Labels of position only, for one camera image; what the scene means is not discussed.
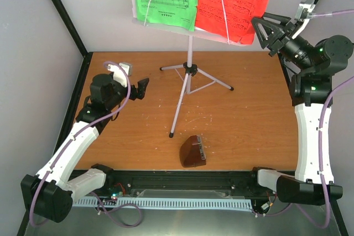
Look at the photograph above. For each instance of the red sheet music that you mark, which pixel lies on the red sheet music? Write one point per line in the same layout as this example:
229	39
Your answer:
230	19

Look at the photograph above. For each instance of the lilac music stand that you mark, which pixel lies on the lilac music stand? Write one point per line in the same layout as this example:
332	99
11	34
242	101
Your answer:
189	67

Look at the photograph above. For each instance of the light blue cable duct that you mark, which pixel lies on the light blue cable duct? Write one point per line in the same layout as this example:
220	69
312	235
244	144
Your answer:
182	203

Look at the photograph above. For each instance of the clear plastic metronome cover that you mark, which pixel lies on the clear plastic metronome cover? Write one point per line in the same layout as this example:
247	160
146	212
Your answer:
201	148

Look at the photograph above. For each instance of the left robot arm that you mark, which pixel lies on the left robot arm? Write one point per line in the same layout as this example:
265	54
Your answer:
50	193

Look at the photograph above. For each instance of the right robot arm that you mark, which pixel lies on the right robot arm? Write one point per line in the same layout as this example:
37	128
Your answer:
311	93

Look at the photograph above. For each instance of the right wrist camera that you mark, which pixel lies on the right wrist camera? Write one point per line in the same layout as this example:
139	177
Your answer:
302	16

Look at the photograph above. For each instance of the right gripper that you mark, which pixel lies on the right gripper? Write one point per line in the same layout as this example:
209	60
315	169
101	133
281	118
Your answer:
289	29

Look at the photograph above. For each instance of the brown wooden metronome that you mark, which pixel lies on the brown wooden metronome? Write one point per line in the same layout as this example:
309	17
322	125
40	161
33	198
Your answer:
189	153

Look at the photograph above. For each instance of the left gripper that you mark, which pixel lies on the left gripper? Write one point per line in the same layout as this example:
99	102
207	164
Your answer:
141	89

